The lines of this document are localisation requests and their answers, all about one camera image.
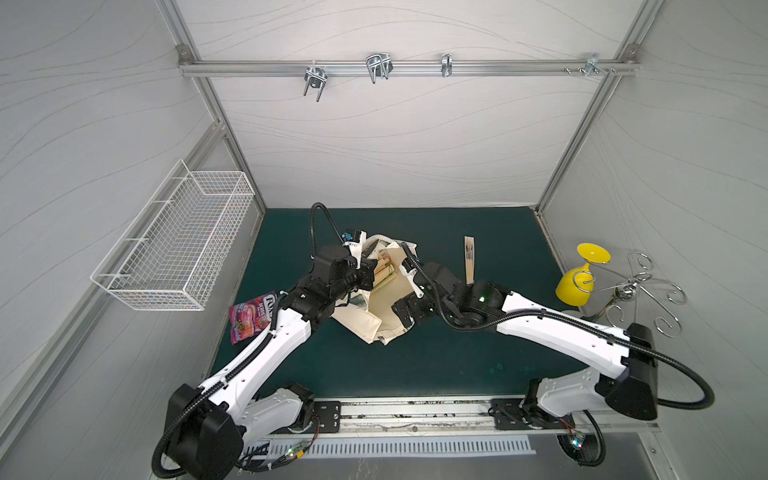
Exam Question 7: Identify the cream canvas tote bag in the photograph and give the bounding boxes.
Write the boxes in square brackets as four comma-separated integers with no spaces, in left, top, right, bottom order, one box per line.
[332,234,424,345]

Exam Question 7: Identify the bamboo folding fan pink tassel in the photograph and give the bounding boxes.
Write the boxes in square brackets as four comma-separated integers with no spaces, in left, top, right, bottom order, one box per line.
[464,236,476,285]

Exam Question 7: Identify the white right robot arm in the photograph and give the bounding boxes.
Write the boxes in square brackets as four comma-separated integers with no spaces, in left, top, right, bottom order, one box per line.
[392,245,715,421]

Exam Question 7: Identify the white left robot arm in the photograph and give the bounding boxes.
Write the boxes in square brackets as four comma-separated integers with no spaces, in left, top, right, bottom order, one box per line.
[151,230,376,479]

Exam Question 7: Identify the pink snack packet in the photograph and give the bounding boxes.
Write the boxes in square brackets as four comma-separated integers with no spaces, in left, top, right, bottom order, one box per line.
[229,291,278,344]

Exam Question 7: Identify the yellow plastic wine glass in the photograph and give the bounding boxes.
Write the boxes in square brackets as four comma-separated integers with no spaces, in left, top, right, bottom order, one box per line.
[555,243,612,307]

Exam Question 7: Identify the metal double hook left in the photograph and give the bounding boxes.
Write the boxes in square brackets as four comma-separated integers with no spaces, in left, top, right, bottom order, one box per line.
[303,65,328,102]

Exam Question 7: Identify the metal double hook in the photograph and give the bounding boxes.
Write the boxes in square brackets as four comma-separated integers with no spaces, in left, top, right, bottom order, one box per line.
[303,65,328,102]
[365,53,393,84]

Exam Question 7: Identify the metal double hook middle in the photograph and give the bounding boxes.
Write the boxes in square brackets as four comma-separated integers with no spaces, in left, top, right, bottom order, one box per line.
[365,53,393,84]

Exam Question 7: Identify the small metal hook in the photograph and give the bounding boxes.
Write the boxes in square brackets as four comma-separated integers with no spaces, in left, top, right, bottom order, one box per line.
[441,53,453,78]

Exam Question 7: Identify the metal hook right end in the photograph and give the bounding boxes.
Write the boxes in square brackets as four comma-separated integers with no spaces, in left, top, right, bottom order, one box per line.
[564,53,617,78]

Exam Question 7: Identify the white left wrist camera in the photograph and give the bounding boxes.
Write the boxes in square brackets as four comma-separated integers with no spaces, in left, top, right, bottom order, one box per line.
[342,229,367,269]

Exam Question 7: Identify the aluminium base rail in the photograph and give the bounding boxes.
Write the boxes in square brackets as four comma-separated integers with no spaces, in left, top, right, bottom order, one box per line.
[167,392,661,442]

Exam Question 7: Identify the white wire basket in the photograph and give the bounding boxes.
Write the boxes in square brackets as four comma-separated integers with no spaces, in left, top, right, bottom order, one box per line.
[90,159,254,311]

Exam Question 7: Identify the chrome wire glass rack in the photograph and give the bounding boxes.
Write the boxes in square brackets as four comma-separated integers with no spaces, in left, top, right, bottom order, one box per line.
[585,250,688,339]

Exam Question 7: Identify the aluminium crossbar rail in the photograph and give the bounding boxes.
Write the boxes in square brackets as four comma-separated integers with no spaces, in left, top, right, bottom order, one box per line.
[179,50,640,78]

